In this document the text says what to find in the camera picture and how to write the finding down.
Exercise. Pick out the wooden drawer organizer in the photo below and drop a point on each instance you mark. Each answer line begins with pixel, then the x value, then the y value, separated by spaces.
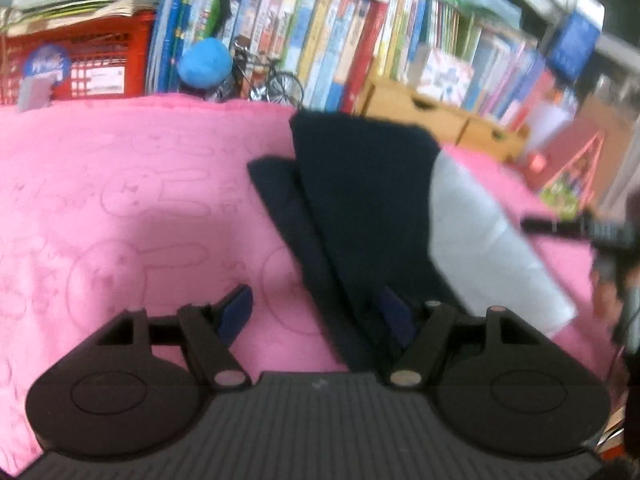
pixel 400 105

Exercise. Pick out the navy and white jacket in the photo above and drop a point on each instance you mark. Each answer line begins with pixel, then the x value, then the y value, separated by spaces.
pixel 370 200

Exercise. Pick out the white paper sheet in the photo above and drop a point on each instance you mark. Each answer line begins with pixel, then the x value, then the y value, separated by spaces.
pixel 547 125

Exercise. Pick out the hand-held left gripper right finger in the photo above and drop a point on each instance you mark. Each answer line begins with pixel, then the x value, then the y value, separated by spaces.
pixel 397 315

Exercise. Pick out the round blue paper fan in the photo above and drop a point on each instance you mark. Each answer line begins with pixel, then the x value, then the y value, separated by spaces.
pixel 45 65

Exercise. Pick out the colourful printed white box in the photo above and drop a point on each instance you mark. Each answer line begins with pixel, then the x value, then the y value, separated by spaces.
pixel 445 77

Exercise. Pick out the miniature bicycle model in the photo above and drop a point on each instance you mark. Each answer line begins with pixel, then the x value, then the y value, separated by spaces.
pixel 280 87

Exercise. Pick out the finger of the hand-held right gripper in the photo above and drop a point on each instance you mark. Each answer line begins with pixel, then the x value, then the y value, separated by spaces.
pixel 555 227

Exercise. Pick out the round blue plush toy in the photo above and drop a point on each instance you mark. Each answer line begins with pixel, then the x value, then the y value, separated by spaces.
pixel 205 62

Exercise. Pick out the stack of teal booklets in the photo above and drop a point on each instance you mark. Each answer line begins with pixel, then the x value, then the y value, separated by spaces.
pixel 487 2

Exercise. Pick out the pink rabbit-print blanket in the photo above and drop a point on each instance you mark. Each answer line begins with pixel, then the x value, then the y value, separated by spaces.
pixel 125 220

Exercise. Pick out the row of tall blue books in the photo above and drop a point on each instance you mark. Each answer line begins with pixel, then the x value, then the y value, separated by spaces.
pixel 185 10

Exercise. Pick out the red plastic crate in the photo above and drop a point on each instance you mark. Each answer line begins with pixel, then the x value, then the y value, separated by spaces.
pixel 110 45

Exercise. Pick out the blue printed box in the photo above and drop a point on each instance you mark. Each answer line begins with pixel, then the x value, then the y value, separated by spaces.
pixel 575 40

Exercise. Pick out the row of thin textbooks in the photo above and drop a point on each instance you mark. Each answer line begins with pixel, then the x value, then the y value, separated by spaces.
pixel 500 65

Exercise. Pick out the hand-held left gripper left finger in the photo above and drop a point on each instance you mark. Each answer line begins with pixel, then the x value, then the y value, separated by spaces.
pixel 235 310

